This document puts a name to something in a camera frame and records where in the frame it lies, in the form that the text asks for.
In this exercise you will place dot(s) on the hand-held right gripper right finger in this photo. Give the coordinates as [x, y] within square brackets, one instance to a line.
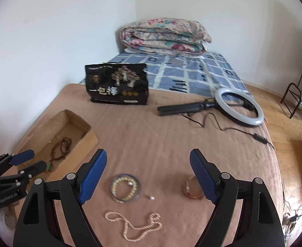
[203, 177]

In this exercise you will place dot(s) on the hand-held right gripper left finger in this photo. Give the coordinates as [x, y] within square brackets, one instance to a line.
[94, 175]

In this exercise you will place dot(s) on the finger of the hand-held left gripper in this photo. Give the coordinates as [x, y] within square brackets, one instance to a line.
[23, 157]
[33, 169]

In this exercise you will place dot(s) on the cardboard box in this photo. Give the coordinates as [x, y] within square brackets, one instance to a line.
[76, 123]

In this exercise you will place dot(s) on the translucent amber bangle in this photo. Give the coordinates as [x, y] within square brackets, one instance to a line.
[192, 191]

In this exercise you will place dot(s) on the small pearl earring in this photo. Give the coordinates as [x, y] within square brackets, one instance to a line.
[151, 198]

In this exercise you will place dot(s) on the brown blanket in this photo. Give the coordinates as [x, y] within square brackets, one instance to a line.
[151, 139]

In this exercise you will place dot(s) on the black folded tripod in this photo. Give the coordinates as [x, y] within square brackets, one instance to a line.
[181, 108]

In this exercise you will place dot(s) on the black printed snack bag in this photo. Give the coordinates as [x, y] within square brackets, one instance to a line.
[114, 92]

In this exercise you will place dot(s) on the blue plaid bedsheet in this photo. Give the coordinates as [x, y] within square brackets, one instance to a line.
[181, 77]

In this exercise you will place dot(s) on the black metal rack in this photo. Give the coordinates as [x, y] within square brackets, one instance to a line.
[295, 85]

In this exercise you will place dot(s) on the folded floral quilt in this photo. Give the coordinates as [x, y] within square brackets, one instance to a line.
[166, 34]

